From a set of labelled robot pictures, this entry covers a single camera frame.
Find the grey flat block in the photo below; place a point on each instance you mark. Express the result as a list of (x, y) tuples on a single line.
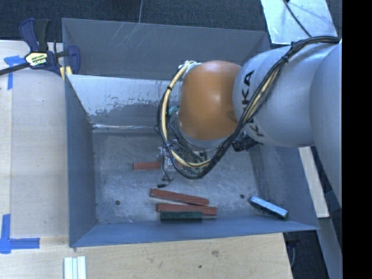
[(268, 208)]

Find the black cylinder on white bracket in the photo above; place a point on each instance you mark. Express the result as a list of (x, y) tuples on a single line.
[(243, 144)]

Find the grey metal bin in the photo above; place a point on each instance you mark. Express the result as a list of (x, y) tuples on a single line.
[(122, 54)]

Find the dark green flat block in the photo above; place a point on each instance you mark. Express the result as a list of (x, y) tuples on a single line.
[(180, 216)]

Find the pale wood board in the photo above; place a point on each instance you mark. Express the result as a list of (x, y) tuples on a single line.
[(37, 155)]

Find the red-brown flat block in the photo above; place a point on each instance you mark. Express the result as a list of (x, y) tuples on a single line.
[(145, 165), (178, 197), (203, 210)]

